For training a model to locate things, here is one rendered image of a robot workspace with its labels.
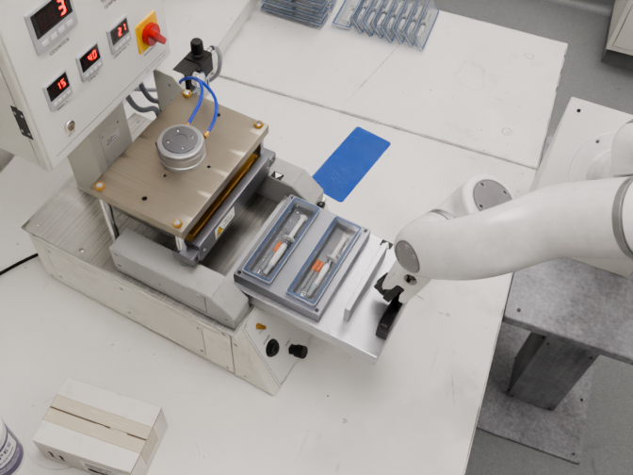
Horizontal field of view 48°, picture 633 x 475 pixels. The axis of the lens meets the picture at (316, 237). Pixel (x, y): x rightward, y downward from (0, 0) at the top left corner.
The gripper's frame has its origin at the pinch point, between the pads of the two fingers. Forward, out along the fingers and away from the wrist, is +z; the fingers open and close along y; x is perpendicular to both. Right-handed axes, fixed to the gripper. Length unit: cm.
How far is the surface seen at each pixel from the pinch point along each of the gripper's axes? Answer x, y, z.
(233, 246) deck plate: 25.1, -1.5, 17.8
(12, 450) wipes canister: 35, -49, 34
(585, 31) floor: -42, 230, 92
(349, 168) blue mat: 15, 41, 33
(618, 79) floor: -62, 206, 85
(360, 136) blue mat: 17, 52, 34
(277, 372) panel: 4.8, -13.7, 25.7
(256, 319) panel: 14.0, -11.4, 16.5
